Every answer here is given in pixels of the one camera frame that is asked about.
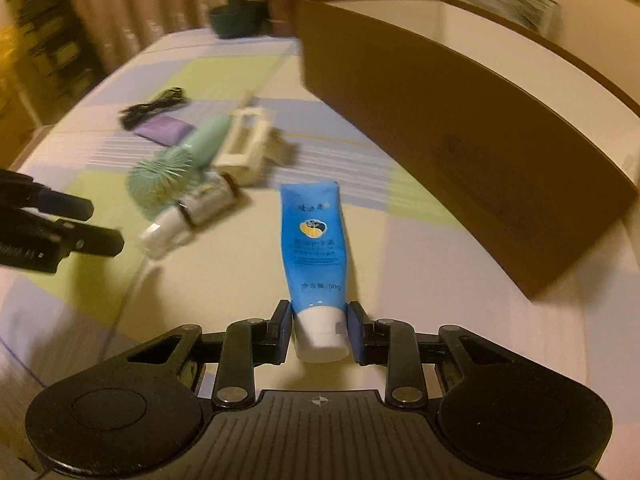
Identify white spray bottle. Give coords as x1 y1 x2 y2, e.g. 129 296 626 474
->
139 172 240 260

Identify checked blue green tablecloth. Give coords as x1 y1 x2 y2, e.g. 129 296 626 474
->
0 27 640 461

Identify black cable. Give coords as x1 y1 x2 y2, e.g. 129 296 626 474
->
118 86 191 131

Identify beige patterned curtain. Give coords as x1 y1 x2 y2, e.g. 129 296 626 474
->
54 0 227 72

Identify framed landscape picture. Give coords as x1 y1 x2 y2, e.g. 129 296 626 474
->
459 0 560 39

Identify dark green glass teapot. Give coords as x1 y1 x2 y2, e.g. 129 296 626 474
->
207 0 271 40

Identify brown cardboard box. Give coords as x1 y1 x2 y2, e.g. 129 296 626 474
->
295 0 638 297

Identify mint handheld fan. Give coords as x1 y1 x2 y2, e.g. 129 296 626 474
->
127 114 232 220

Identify cream hair claw clip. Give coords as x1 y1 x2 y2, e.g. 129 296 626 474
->
212 106 297 188

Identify blue cream tube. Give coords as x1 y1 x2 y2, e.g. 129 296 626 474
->
280 181 349 364

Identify purple cosmetic tube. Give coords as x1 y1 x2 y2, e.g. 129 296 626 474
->
132 115 194 146

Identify dark wooden shelf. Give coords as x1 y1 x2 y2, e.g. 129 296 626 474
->
6 0 106 102

